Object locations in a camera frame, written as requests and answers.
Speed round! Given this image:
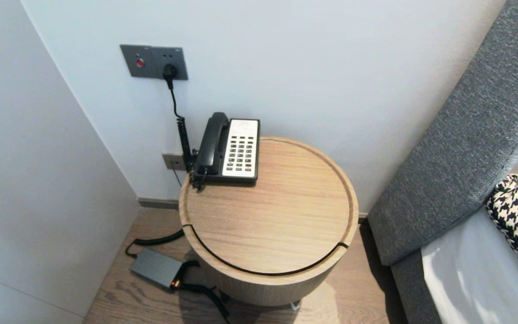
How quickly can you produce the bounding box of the black and white telephone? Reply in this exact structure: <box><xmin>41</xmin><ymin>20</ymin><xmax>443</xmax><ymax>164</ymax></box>
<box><xmin>194</xmin><ymin>119</ymin><xmax>261</xmax><ymax>184</ymax></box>

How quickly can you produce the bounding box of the round wooden side table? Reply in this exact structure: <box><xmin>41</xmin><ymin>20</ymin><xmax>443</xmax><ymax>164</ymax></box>
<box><xmin>179</xmin><ymin>136</ymin><xmax>359</xmax><ymax>311</ymax></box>

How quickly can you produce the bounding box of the black telephone handset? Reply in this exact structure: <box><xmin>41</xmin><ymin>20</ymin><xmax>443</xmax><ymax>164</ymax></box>
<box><xmin>195</xmin><ymin>112</ymin><xmax>231</xmax><ymax>177</ymax></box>

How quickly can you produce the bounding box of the gray power adapter box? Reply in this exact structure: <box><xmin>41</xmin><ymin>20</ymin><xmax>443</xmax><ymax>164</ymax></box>
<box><xmin>129</xmin><ymin>247</ymin><xmax>183</xmax><ymax>289</ymax></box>

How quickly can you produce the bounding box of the gray fabric headboard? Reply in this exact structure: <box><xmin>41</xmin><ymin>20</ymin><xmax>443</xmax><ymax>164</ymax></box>
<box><xmin>368</xmin><ymin>0</ymin><xmax>518</xmax><ymax>267</ymax></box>

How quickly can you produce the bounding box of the black coiled handset cord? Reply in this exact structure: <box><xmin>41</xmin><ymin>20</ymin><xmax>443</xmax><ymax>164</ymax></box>
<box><xmin>190</xmin><ymin>167</ymin><xmax>209</xmax><ymax>190</ymax></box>

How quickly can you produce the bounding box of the beige wall phone jack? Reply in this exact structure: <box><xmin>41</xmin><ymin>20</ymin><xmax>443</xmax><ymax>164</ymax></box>
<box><xmin>162</xmin><ymin>152</ymin><xmax>187</xmax><ymax>171</ymax></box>

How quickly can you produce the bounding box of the black plug with coiled cable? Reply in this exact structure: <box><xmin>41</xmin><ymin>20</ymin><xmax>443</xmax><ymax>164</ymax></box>
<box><xmin>125</xmin><ymin>63</ymin><xmax>195</xmax><ymax>258</ymax></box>

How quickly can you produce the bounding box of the gray wall power socket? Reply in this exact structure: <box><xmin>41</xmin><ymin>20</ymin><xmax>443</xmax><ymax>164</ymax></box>
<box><xmin>151</xmin><ymin>45</ymin><xmax>188</xmax><ymax>80</ymax></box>

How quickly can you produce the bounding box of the gray wall switch red button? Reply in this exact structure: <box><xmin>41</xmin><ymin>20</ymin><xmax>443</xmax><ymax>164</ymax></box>
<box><xmin>121</xmin><ymin>44</ymin><xmax>154</xmax><ymax>78</ymax></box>

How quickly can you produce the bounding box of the gray fabric bed frame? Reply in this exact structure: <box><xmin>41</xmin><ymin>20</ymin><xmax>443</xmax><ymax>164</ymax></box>
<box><xmin>391</xmin><ymin>250</ymin><xmax>444</xmax><ymax>324</ymax></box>

